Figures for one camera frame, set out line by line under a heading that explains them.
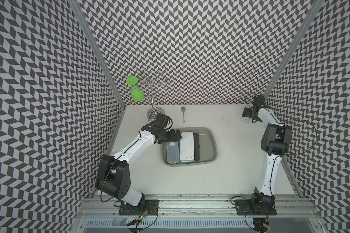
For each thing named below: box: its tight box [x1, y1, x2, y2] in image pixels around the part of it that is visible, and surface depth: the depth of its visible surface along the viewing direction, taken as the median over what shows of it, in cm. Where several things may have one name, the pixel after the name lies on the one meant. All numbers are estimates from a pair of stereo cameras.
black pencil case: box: [193, 133, 201, 162], surface depth 93 cm
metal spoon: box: [180, 106, 186, 124], surface depth 118 cm
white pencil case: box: [179, 131, 195, 163], surface depth 91 cm
